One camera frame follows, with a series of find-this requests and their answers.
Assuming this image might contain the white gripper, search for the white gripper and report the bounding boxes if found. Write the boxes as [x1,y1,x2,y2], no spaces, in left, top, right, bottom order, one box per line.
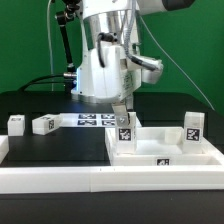
[89,45,141,127]

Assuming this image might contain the white square tabletop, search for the white square tabletop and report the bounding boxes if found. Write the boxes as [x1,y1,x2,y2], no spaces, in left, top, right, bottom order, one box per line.
[105,127,224,166]

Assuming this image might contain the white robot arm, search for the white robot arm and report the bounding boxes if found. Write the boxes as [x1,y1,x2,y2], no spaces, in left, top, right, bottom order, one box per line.
[64,0,195,126]

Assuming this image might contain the white sheet with tags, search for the white sheet with tags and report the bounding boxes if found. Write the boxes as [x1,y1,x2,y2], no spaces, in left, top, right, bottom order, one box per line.
[58,112,143,129]

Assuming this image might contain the white obstacle fence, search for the white obstacle fence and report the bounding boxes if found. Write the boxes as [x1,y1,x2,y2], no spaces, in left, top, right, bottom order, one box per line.
[0,135,224,194]

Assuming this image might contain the black cable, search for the black cable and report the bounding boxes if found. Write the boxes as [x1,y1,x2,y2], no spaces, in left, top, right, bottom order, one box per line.
[18,74,68,92]

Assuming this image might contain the grey cable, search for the grey cable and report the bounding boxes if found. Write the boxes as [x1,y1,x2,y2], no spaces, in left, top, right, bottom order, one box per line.
[139,16,216,111]

